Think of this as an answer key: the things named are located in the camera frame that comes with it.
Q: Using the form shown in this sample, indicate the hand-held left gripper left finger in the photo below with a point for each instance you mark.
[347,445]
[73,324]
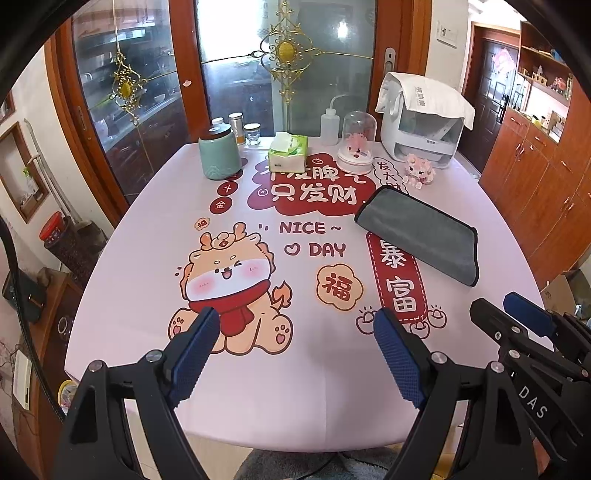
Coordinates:
[194,357]

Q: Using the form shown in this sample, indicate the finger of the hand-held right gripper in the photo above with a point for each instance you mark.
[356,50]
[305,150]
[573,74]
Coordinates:
[528,311]
[489,318]

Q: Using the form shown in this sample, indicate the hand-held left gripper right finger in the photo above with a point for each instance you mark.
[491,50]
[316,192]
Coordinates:
[399,357]

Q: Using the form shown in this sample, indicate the grey towel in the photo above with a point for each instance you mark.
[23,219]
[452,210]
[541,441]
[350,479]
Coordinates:
[415,230]

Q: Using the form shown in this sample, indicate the cardboard box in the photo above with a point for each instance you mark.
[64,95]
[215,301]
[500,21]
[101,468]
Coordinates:
[561,290]

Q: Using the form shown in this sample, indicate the pink printed tablecloth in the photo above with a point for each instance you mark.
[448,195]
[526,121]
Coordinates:
[300,369]

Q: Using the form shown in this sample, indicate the small alarm clock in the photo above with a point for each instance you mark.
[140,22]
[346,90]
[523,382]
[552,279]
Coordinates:
[68,396]

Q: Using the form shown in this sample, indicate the grey rug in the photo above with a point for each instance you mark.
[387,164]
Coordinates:
[277,468]

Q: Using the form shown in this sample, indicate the wooden side cabinet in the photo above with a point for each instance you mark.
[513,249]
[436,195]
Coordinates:
[60,300]

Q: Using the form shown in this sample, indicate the pink block toy dragon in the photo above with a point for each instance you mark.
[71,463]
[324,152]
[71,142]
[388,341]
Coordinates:
[419,170]

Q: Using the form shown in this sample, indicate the white box device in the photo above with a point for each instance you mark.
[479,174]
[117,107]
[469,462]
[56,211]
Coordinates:
[22,381]

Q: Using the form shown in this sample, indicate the black bag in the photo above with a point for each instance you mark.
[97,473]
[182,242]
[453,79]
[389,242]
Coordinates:
[27,300]

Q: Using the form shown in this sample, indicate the white countertop appliance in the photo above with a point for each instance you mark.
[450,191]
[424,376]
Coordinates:
[415,143]

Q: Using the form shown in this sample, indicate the red lid jar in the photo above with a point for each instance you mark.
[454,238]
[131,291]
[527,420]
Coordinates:
[51,228]

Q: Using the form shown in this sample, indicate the green ceramic canister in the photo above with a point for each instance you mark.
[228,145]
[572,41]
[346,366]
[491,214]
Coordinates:
[219,154]

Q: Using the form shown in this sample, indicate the green tissue pack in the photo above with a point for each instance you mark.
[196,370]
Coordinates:
[288,159]

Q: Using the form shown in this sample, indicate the brown wooden door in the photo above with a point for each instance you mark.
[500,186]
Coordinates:
[491,92]

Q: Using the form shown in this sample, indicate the glass dome with pink figure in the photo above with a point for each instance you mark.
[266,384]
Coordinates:
[355,138]

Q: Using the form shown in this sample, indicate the small glass jar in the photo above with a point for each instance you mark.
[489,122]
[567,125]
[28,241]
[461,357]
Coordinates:
[252,136]

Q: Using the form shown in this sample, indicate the glass spice jars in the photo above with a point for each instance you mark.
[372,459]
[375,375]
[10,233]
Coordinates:
[237,127]

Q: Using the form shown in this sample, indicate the white squeeze bottle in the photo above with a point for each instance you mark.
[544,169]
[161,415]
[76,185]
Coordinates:
[330,129]

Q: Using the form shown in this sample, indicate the wooden wall cabinet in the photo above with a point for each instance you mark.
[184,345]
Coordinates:
[545,184]

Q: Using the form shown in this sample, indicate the wooden window frame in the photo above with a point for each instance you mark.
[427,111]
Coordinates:
[34,184]

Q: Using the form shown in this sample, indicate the glass sliding door wooden frame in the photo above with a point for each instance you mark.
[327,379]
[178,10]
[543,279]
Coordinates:
[138,115]
[318,55]

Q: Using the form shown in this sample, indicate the white wall switch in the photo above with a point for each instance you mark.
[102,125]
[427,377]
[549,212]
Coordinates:
[447,35]

